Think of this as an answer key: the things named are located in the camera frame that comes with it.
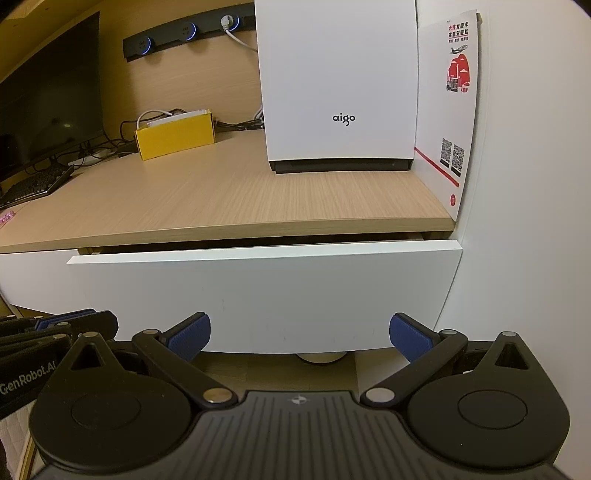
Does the white computer case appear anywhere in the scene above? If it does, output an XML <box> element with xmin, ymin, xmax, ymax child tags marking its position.
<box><xmin>254</xmin><ymin>0</ymin><xmax>419</xmax><ymax>175</ymax></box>

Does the white quilted bedding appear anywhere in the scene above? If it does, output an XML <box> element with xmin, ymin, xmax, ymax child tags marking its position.
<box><xmin>0</xmin><ymin>401</ymin><xmax>40</xmax><ymax>480</ymax></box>

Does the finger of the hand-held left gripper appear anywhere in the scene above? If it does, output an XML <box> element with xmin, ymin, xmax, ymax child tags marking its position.
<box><xmin>0</xmin><ymin>310</ymin><xmax>120</xmax><ymax>341</ymax></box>
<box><xmin>0</xmin><ymin>333</ymin><xmax>79</xmax><ymax>358</ymax></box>

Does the white power adapter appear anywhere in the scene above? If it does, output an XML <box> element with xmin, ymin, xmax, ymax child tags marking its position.
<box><xmin>68</xmin><ymin>148</ymin><xmax>116</xmax><ymax>167</ymax></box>

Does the black keyboard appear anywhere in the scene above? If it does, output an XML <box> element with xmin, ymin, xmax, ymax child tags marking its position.
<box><xmin>0</xmin><ymin>164</ymin><xmax>75</xmax><ymax>209</ymax></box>

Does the white printed card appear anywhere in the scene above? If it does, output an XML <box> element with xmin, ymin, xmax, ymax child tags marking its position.
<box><xmin>414</xmin><ymin>13</ymin><xmax>483</xmax><ymax>221</ymax></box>

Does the black monitor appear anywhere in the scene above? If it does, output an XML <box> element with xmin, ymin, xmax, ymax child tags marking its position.
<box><xmin>0</xmin><ymin>11</ymin><xmax>106</xmax><ymax>185</ymax></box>

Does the black cable bundle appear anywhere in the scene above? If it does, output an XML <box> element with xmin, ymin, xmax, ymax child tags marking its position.
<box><xmin>102</xmin><ymin>119</ymin><xmax>139</xmax><ymax>158</ymax></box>
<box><xmin>212</xmin><ymin>105</ymin><xmax>265</xmax><ymax>133</ymax></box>

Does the yellow box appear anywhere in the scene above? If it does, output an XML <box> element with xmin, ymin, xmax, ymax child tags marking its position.
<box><xmin>134</xmin><ymin>111</ymin><xmax>216</xmax><ymax>161</ymax></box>

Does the round beige stool base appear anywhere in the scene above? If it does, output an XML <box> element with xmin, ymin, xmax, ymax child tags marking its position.
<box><xmin>295</xmin><ymin>353</ymin><xmax>350</xmax><ymax>366</ymax></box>

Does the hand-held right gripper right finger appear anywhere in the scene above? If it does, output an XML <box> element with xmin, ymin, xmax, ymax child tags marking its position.
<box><xmin>361</xmin><ymin>313</ymin><xmax>532</xmax><ymax>409</ymax></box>

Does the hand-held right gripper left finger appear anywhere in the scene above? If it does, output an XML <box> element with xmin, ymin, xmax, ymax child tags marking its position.
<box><xmin>69</xmin><ymin>312</ymin><xmax>234</xmax><ymax>408</ymax></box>

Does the white looped cable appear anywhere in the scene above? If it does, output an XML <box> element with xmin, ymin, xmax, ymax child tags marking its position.
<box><xmin>137</xmin><ymin>110</ymin><xmax>171</xmax><ymax>131</ymax></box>

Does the white drawer front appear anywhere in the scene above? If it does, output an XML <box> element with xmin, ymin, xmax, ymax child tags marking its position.
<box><xmin>66</xmin><ymin>239</ymin><xmax>464</xmax><ymax>355</ymax></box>

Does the white power cable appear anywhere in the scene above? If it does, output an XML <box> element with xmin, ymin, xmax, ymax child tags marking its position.
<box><xmin>226</xmin><ymin>27</ymin><xmax>259</xmax><ymax>52</ymax></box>

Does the black wall power strip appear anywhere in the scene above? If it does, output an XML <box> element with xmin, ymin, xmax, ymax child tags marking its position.
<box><xmin>122</xmin><ymin>14</ymin><xmax>257</xmax><ymax>61</ymax></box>

